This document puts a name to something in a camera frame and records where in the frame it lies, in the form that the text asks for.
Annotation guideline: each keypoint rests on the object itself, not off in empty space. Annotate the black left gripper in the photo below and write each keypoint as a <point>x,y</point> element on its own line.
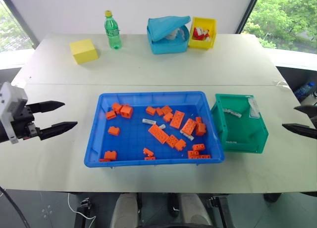
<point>24,125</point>

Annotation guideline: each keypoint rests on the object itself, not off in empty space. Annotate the blue fabric box with lid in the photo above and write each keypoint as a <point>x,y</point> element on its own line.
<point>168,38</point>

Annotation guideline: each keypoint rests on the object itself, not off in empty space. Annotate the long orange building block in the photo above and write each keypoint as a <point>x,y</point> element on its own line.
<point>158,134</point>
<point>188,126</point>
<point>177,119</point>

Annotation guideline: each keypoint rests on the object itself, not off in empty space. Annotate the flat orange building block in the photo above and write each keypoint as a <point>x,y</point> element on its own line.
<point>150,158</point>
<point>204,156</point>

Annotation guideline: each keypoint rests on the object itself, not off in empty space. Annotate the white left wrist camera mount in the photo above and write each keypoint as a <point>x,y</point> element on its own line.
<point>10,102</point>

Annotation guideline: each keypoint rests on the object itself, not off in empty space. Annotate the yellow plastic bin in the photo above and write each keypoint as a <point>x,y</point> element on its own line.
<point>201,43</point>

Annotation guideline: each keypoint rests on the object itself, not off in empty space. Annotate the black table foot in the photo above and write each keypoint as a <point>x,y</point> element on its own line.
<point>272,197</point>

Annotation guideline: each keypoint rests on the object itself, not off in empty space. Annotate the blue plastic tray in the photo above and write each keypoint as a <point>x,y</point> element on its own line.
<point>133,141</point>

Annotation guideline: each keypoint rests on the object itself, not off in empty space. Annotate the dark window frame bar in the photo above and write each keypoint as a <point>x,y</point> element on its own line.
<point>21,21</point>
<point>247,11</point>

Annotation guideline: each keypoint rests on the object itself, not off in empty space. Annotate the blue water bottle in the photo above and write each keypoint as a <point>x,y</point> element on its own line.
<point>304,90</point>

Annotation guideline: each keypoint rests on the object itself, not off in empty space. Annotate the green plastic bottle yellow cap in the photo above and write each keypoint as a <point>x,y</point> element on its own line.
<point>113,32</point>

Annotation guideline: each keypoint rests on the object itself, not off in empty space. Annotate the small orange building block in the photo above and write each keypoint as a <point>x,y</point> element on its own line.
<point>168,117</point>
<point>172,140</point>
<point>200,129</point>
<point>159,111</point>
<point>148,151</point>
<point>180,144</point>
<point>167,109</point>
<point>198,119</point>
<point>114,131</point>
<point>116,107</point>
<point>110,155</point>
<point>150,110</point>
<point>193,154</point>
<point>111,115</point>
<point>198,147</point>

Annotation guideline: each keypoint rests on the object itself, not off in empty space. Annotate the white crumpled plastic items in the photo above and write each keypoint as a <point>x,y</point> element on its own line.
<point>174,34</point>

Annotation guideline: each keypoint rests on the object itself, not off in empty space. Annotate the grey rounded robot leg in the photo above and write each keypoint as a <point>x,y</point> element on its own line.
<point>195,210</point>
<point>123,210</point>

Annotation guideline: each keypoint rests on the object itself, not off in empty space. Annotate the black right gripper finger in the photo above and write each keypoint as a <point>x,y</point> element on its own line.
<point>301,130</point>
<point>308,109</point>

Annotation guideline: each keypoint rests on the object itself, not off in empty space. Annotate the black post under table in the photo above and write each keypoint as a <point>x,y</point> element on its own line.
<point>173,205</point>

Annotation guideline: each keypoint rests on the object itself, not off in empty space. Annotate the large orange cube block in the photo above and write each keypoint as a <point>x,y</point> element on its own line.
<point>126,111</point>

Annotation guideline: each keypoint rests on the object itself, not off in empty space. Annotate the yellow block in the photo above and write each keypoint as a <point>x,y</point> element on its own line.
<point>83,51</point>

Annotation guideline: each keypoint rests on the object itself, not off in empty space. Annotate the green plastic bin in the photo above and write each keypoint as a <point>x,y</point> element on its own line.
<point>250,134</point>

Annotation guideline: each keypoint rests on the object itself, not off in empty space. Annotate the black table frame bracket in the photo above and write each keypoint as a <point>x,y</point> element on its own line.
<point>84,212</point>
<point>220,210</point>

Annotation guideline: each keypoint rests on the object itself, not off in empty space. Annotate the red and white parts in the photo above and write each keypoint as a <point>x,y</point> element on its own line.
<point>201,33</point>

